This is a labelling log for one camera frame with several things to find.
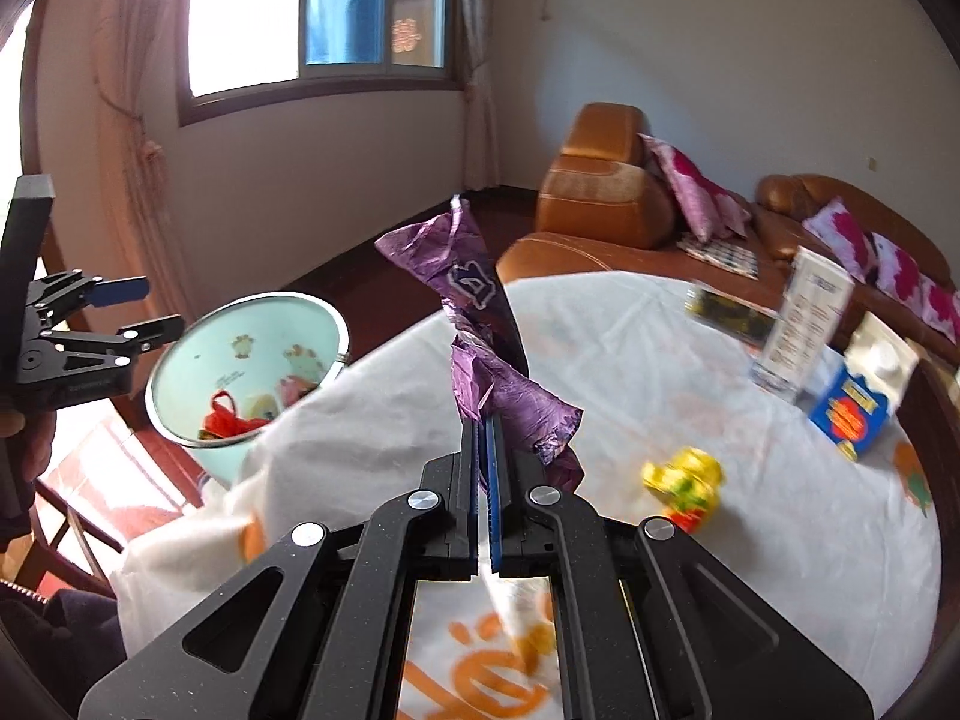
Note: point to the tall white box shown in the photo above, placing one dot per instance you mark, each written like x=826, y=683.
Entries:
x=806, y=315

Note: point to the brown leather armchair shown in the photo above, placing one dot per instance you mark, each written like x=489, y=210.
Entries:
x=600, y=187

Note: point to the mint green printed bin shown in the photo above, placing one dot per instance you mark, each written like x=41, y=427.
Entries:
x=195, y=360

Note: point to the pink white floral pillow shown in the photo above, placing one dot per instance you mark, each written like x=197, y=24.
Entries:
x=900, y=266
x=840, y=232
x=941, y=307

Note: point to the red plastic net bag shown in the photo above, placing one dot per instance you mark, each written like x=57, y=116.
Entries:
x=225, y=420

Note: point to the yellow foil wrapper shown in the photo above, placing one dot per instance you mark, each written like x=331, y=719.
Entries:
x=686, y=487

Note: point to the large pink floral pillow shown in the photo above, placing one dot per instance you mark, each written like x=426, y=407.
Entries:
x=694, y=187

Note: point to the person's left hand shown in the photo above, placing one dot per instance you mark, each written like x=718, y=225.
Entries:
x=37, y=450

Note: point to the wooden chair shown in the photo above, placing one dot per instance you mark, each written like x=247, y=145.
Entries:
x=75, y=540

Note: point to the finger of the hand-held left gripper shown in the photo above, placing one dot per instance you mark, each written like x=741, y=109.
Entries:
x=120, y=291
x=142, y=336

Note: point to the person's dark clothing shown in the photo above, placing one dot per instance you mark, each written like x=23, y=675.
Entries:
x=52, y=652

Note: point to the dark green packet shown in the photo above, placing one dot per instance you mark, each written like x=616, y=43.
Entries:
x=731, y=315

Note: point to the blue white carton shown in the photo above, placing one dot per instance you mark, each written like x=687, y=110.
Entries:
x=851, y=412

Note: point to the pink curtain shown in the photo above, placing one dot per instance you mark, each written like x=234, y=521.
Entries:
x=139, y=90

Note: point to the window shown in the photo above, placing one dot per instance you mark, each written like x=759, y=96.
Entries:
x=345, y=7

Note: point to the purple foil wrapper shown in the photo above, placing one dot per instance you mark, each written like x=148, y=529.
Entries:
x=487, y=390

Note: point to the beige curtain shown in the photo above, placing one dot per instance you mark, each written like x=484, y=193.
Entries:
x=478, y=90

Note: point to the brown leather sofa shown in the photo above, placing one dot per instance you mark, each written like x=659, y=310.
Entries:
x=787, y=225

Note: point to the checkered cloth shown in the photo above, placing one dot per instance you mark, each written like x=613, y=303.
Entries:
x=720, y=255

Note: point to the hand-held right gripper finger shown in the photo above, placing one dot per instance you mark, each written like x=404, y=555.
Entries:
x=493, y=480
x=475, y=480

